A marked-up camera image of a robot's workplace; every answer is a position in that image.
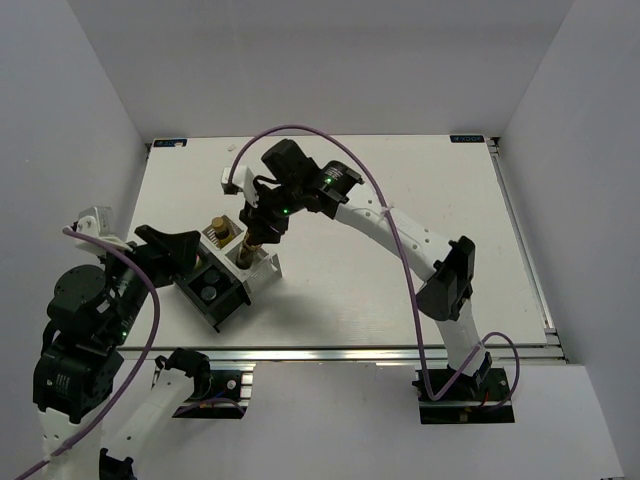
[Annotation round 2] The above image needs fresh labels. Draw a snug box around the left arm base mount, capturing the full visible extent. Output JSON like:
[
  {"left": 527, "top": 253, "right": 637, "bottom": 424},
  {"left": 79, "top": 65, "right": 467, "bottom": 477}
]
[{"left": 152, "top": 348, "right": 247, "bottom": 420}]

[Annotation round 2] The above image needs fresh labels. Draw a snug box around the yellow label brown bottle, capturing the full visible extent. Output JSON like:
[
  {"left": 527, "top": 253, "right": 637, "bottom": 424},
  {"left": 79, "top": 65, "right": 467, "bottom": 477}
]
[{"left": 211, "top": 216, "right": 235, "bottom": 249}]

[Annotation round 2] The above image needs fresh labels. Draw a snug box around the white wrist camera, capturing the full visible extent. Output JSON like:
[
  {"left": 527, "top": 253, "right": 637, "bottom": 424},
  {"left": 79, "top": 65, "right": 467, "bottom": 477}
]
[
  {"left": 71, "top": 206, "right": 130, "bottom": 252},
  {"left": 220, "top": 166, "right": 259, "bottom": 207}
]

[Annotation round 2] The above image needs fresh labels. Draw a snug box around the black organizer box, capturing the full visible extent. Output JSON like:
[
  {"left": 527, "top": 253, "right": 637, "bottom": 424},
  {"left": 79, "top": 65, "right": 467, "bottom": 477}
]
[{"left": 174, "top": 246, "right": 251, "bottom": 333}]

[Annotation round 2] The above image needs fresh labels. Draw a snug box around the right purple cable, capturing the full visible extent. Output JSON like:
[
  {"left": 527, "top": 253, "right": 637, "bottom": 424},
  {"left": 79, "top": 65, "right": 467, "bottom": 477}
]
[{"left": 224, "top": 124, "right": 524, "bottom": 409}]

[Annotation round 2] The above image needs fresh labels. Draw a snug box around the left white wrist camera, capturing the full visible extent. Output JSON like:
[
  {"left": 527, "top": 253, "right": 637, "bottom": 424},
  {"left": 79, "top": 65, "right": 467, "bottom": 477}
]
[{"left": 71, "top": 206, "right": 130, "bottom": 252}]

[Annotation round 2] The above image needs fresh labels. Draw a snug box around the yellow band spice bottle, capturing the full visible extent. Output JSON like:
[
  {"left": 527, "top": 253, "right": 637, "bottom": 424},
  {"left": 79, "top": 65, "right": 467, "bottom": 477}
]
[{"left": 235, "top": 233, "right": 262, "bottom": 270}]

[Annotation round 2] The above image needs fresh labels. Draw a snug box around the purple cable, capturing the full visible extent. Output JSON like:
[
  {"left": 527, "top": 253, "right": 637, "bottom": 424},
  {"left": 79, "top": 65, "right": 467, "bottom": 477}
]
[
  {"left": 19, "top": 227, "right": 246, "bottom": 480},
  {"left": 224, "top": 124, "right": 524, "bottom": 409}
]

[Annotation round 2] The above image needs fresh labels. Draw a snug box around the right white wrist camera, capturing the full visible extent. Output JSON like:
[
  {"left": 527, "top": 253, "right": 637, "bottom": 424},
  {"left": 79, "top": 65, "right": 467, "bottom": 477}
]
[{"left": 220, "top": 166, "right": 259, "bottom": 207}]

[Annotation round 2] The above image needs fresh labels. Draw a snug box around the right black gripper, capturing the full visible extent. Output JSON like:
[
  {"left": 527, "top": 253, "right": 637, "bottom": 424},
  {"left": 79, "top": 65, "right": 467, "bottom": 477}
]
[{"left": 240, "top": 180, "right": 305, "bottom": 245}]

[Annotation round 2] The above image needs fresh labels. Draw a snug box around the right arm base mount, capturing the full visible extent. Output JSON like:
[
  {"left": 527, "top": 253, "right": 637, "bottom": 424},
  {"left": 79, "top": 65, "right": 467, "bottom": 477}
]
[{"left": 412, "top": 368, "right": 515, "bottom": 425}]

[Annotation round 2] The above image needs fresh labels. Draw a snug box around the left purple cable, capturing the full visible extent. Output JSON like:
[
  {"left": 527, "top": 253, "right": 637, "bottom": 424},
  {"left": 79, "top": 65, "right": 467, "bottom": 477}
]
[{"left": 19, "top": 227, "right": 246, "bottom": 480}]

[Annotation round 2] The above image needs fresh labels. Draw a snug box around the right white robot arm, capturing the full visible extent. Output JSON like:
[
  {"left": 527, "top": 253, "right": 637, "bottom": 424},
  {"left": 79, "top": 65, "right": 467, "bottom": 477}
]
[{"left": 221, "top": 139, "right": 491, "bottom": 399}]

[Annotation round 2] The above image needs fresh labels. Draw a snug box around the black cap spice jar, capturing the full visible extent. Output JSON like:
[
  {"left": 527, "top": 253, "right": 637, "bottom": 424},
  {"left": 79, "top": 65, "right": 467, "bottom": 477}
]
[
  {"left": 203, "top": 268, "right": 221, "bottom": 285},
  {"left": 200, "top": 285, "right": 217, "bottom": 304}
]

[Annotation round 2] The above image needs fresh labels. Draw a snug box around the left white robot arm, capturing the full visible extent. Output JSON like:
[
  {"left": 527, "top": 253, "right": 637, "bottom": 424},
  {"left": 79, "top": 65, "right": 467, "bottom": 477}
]
[{"left": 20, "top": 224, "right": 200, "bottom": 479}]

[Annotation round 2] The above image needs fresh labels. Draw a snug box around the left blue corner sticker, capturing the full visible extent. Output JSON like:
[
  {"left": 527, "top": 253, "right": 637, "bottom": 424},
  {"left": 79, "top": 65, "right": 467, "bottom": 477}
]
[{"left": 152, "top": 138, "right": 188, "bottom": 148}]

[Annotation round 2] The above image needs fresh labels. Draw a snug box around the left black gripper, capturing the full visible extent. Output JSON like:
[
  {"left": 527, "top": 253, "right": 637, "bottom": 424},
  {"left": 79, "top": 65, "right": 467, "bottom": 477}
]
[{"left": 93, "top": 222, "right": 201, "bottom": 343}]

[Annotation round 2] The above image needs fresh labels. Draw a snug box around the black cap spice jar front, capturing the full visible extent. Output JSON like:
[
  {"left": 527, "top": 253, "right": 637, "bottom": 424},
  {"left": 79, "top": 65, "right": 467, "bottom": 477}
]
[{"left": 200, "top": 285, "right": 217, "bottom": 304}]

